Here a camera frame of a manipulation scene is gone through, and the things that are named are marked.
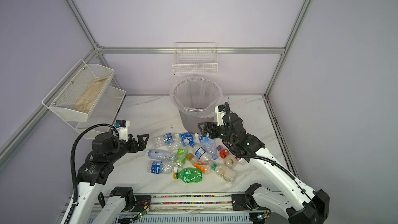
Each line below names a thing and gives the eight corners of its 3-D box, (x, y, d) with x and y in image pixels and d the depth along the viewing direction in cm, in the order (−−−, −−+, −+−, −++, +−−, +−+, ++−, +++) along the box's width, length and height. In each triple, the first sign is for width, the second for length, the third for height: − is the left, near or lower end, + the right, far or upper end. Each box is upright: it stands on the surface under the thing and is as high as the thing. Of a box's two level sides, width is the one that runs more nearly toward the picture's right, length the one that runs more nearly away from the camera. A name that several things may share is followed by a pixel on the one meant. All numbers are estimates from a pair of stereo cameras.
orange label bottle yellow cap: (185, 161, 87) (185, 157, 83) (191, 154, 89) (190, 151, 86) (206, 177, 81) (207, 174, 78) (211, 169, 84) (212, 166, 80)
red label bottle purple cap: (222, 159, 87) (222, 157, 85) (216, 148, 92) (216, 146, 90) (229, 156, 89) (230, 154, 87) (223, 145, 93) (223, 143, 91)
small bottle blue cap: (206, 166, 85) (206, 164, 82) (187, 147, 92) (187, 144, 90) (212, 160, 87) (212, 158, 84) (194, 142, 94) (194, 139, 92)
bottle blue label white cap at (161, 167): (147, 174, 83) (145, 171, 79) (150, 163, 87) (148, 160, 83) (177, 174, 83) (176, 171, 79) (178, 163, 87) (177, 160, 83)
